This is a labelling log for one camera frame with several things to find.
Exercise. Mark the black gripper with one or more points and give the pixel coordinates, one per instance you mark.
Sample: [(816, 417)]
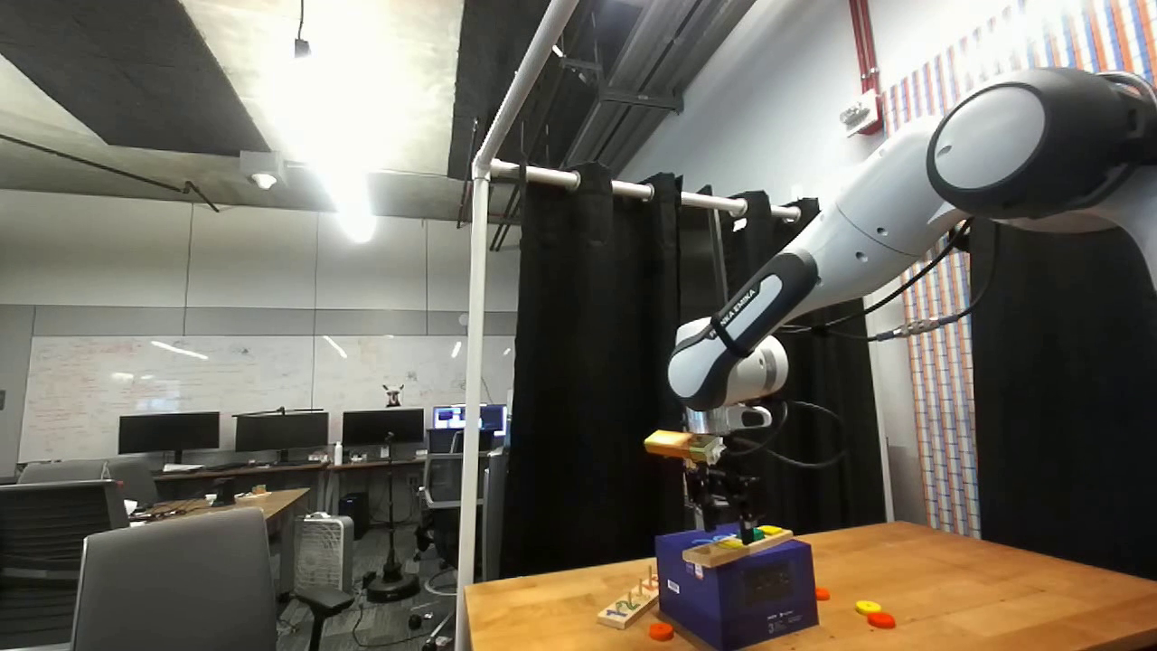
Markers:
[(722, 492)]

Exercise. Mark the yellow square block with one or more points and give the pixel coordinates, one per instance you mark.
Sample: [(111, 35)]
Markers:
[(773, 533)]

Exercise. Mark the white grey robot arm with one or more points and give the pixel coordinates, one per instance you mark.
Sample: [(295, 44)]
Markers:
[(1044, 150)]

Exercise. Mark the wooden board on box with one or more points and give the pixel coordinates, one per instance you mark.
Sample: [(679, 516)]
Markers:
[(729, 551)]

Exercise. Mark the blue cardboard box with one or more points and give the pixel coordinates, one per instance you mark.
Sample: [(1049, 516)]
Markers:
[(734, 604)]

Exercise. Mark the small wooden puzzle board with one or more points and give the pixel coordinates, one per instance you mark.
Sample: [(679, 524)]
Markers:
[(632, 604)]

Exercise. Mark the orange disc front left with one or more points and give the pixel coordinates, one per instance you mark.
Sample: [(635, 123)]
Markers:
[(658, 632)]

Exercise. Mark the yellow disc on table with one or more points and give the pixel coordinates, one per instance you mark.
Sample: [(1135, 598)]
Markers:
[(868, 604)]

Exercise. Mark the red disc right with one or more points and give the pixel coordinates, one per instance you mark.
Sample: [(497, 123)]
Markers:
[(884, 620)]

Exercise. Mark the black curtain left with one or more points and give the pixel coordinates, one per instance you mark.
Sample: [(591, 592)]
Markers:
[(604, 285)]

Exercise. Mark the black curtain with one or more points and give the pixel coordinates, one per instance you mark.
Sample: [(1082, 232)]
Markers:
[(604, 285), (1063, 372)]

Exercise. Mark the black monitor right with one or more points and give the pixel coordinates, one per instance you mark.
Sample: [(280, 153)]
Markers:
[(383, 430)]

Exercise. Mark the black monitor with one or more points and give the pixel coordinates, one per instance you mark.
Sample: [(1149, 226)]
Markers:
[(169, 433), (285, 433), (383, 430)]

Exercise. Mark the black curtain right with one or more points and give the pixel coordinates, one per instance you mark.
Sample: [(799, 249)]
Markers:
[(1063, 372)]

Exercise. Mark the wooden office desk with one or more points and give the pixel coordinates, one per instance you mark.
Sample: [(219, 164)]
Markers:
[(270, 505)]

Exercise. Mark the black monitor middle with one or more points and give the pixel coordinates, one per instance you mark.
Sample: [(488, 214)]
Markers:
[(285, 433)]

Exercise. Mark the red fire alarm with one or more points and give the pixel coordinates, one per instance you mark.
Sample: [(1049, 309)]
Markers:
[(864, 114)]

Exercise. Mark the grey office chair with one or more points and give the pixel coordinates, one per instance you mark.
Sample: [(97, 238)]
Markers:
[(187, 584)]

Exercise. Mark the black monitor left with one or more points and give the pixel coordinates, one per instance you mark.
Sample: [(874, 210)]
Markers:
[(169, 433)]

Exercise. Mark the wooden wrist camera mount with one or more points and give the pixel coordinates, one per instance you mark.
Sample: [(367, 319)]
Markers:
[(679, 446)]

